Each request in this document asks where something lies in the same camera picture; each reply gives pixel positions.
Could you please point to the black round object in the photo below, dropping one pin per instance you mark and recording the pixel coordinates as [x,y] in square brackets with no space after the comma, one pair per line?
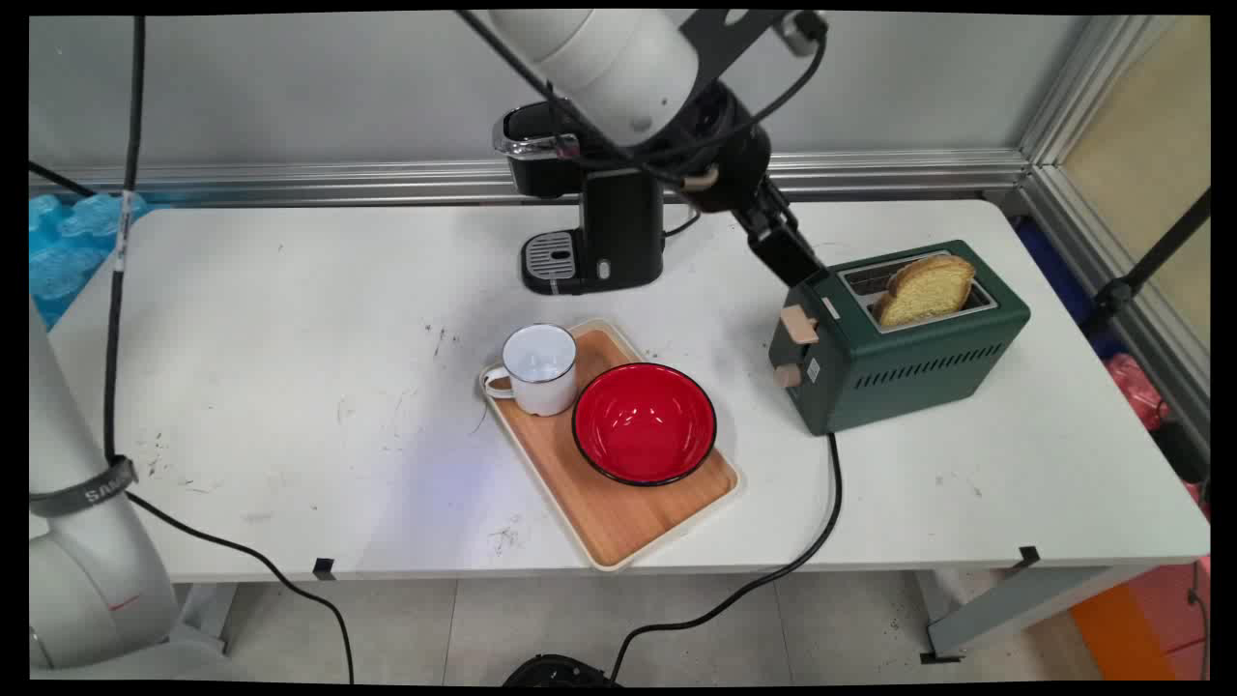
[556,671]

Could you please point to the black tripod stand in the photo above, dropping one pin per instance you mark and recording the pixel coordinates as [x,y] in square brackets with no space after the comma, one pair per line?
[1150,263]

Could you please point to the black table edge clip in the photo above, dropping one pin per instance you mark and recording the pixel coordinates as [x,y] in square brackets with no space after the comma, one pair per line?
[1028,556]
[324,568]

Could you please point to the blue bubble wrap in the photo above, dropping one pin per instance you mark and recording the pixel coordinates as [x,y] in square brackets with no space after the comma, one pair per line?
[68,251]

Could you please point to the black coffee machine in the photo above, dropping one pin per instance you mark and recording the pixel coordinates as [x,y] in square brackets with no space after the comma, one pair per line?
[618,227]

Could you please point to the white enamel mug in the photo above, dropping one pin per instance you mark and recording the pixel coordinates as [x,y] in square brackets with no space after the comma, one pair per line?
[541,372]

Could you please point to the toasted bread slice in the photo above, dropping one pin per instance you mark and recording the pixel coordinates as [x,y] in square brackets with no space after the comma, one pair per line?
[928,288]

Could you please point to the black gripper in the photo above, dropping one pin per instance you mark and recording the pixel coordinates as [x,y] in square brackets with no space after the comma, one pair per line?
[725,145]

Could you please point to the aluminium frame post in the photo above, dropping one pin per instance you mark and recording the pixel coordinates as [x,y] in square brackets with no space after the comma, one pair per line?
[1111,222]

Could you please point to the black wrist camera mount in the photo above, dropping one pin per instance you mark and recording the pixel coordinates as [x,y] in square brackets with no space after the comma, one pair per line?
[744,34]

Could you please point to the green two-slot toaster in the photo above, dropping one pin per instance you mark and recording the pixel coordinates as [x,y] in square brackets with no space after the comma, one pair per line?
[908,372]

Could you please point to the orange box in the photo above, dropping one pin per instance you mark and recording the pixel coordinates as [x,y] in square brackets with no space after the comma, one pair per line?
[1140,623]

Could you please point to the wooden tray with cream rim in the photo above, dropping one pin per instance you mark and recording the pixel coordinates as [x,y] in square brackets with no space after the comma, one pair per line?
[599,512]

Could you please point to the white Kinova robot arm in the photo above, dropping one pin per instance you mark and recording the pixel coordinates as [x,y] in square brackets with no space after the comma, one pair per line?
[618,68]

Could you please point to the grey table leg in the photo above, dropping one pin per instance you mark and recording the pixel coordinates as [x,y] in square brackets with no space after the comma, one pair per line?
[1024,604]

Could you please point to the red plastic bag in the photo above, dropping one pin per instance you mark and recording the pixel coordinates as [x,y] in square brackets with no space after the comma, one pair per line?
[1138,387]

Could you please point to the aluminium frame rail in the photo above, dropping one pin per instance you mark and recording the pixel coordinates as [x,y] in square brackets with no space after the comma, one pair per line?
[290,179]

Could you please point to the red bowl with black rim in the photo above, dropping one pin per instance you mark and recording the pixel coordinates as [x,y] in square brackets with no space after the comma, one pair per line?
[644,425]

